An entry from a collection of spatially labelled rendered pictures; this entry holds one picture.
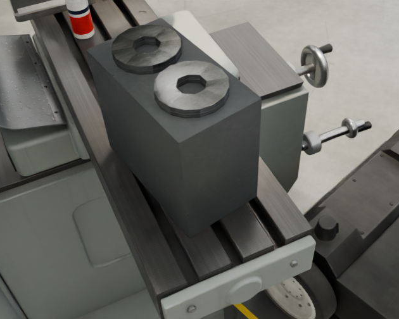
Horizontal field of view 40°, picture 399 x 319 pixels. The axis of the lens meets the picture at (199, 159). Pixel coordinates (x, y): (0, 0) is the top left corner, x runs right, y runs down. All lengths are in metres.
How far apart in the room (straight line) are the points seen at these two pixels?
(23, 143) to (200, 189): 0.49
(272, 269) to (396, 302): 0.48
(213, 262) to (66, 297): 0.81
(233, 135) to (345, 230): 0.60
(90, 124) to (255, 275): 0.37
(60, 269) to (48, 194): 0.27
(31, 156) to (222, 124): 0.55
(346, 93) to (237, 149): 1.80
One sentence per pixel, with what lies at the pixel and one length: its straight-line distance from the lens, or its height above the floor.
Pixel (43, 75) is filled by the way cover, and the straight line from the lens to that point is 1.16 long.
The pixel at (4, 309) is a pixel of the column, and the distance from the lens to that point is 1.38.
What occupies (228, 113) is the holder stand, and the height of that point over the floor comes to 1.15.
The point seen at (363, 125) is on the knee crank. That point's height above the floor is 0.55.
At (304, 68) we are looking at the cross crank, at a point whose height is 0.68.
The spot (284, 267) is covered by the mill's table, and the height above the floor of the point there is 0.93.
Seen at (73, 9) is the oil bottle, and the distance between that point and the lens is 1.07.
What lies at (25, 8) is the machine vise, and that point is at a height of 0.99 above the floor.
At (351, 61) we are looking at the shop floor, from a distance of 2.63.
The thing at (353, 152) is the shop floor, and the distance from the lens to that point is 2.20.
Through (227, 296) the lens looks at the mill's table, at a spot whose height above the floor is 0.92.
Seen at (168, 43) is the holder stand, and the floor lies 1.17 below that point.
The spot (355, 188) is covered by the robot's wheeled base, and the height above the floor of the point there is 0.59.
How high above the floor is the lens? 1.58
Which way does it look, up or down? 48 degrees down
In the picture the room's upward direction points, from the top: 4 degrees counter-clockwise
